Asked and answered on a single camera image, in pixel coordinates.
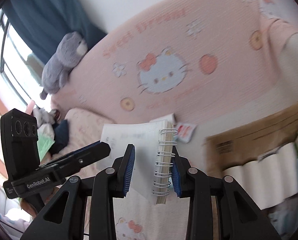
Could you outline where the pink patterned pillow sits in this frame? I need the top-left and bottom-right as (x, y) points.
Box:
(46, 108), (114, 160)

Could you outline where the grey plush toy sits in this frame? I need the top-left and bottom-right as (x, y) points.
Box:
(40, 31), (88, 100)

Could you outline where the pink Hello Kitty sofa cover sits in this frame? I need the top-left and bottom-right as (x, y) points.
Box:
(52, 0), (298, 233)

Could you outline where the red white small packet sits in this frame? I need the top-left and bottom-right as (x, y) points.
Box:
(176, 123), (196, 144)

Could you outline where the white spiral notebook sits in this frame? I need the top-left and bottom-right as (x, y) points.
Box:
(96, 120), (177, 205)

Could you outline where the person's hand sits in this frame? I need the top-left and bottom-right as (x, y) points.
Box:
(20, 187), (59, 219)

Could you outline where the brown cardboard box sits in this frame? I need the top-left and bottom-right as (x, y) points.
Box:
(205, 103), (298, 178)

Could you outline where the window frame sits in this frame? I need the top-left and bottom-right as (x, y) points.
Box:
(0, 10), (39, 105)

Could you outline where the dark blue curtain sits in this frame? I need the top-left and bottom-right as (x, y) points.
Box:
(2, 0), (106, 63)

